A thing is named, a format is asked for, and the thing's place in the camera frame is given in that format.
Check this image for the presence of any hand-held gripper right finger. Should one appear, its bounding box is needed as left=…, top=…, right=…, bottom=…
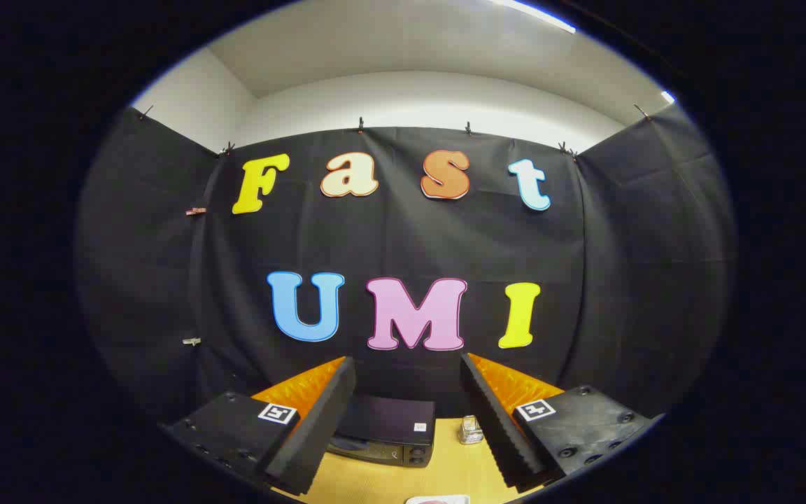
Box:
left=460, top=352, right=664, bottom=491

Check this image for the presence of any row of black cloth clips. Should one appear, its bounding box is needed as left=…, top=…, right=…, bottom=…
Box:
left=139, top=104, right=652, bottom=159

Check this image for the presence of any black toaster oven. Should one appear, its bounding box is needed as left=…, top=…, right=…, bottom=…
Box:
left=326, top=393, right=437, bottom=468

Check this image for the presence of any clear glass cup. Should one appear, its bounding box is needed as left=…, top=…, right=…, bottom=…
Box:
left=458, top=414, right=485, bottom=445

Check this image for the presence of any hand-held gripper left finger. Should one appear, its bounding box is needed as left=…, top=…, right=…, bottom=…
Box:
left=158, top=356, right=358, bottom=496

